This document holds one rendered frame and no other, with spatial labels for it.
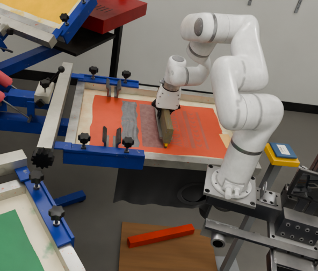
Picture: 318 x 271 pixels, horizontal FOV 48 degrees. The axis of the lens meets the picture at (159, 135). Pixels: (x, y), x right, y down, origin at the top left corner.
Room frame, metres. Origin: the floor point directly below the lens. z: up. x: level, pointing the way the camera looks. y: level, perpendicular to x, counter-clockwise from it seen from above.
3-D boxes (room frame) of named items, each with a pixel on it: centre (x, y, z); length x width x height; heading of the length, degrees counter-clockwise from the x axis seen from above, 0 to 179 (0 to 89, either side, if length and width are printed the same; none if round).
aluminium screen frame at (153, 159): (1.36, 0.01, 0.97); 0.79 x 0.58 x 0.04; 102
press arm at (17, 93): (1.24, 0.56, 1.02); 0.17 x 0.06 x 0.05; 102
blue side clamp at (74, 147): (1.03, 0.18, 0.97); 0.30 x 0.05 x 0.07; 102
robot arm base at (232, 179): (0.83, -0.25, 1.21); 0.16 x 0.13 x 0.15; 175
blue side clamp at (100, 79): (1.58, 0.30, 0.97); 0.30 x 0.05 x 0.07; 102
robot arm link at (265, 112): (0.84, -0.24, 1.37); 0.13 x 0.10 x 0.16; 116
